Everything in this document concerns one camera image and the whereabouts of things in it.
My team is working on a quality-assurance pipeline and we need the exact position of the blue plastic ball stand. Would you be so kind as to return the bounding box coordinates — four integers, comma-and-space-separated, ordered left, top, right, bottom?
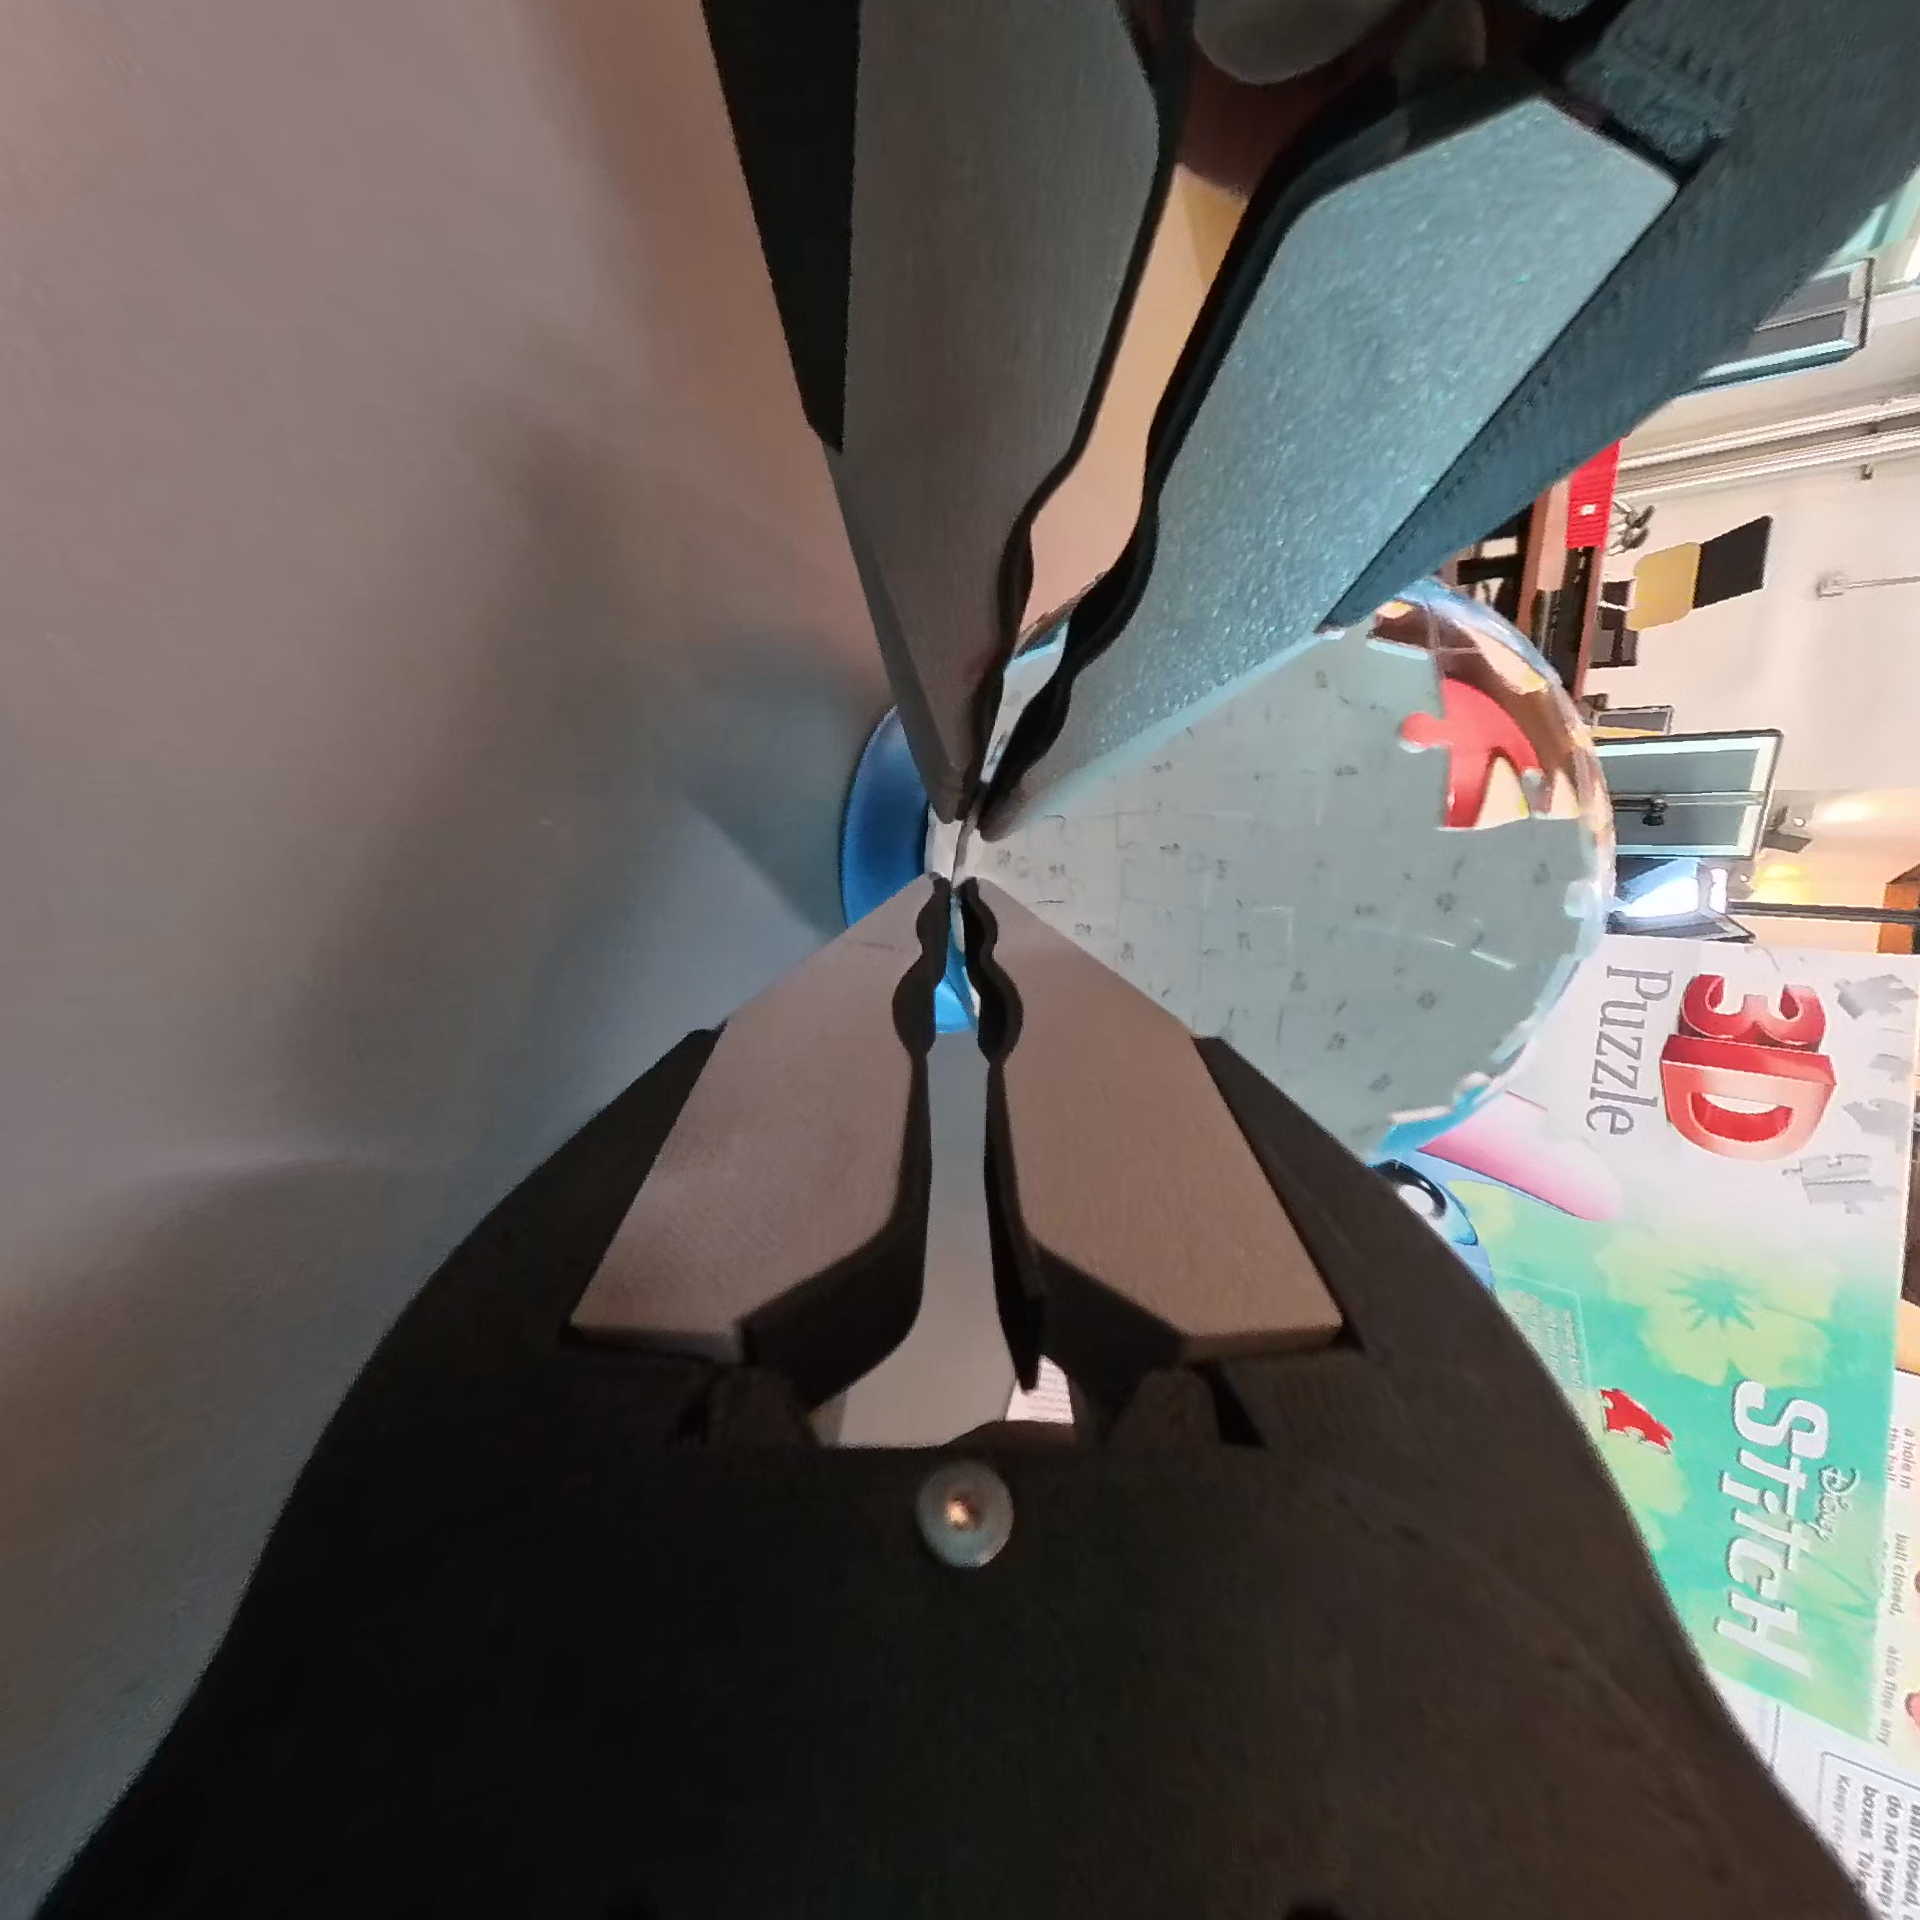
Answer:
835, 702, 991, 1048

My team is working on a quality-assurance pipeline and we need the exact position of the red storage bin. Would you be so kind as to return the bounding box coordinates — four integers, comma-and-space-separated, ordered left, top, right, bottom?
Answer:
1560, 442, 1626, 558

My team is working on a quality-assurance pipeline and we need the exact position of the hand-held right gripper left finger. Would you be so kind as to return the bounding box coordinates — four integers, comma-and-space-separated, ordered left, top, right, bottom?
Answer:
569, 878, 954, 1412

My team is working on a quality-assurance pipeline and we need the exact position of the colourful puzzle box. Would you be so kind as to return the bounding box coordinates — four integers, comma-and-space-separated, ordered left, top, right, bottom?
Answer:
1372, 938, 1920, 1728

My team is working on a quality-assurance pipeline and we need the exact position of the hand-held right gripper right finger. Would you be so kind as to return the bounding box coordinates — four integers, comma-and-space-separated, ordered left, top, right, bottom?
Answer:
961, 878, 1347, 1396

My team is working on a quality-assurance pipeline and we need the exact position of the grey framed light panel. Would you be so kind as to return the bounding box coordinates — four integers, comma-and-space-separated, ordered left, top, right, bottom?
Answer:
1599, 728, 1788, 856

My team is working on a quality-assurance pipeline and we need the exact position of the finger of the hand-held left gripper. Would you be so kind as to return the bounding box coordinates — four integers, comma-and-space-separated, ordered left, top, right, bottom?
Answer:
824, 0, 1193, 824
977, 90, 1683, 840

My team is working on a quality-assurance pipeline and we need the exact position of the blue cartoon puzzle ball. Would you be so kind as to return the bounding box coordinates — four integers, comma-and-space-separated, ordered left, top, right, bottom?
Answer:
961, 586, 1624, 1164

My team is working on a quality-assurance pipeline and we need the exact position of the white printed instruction sheet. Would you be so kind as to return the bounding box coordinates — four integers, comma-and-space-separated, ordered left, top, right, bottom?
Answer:
1709, 1351, 1920, 1920

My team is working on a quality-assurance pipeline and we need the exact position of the yellow and black wall panel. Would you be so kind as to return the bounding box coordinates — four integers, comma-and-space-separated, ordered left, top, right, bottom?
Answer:
1627, 516, 1776, 634

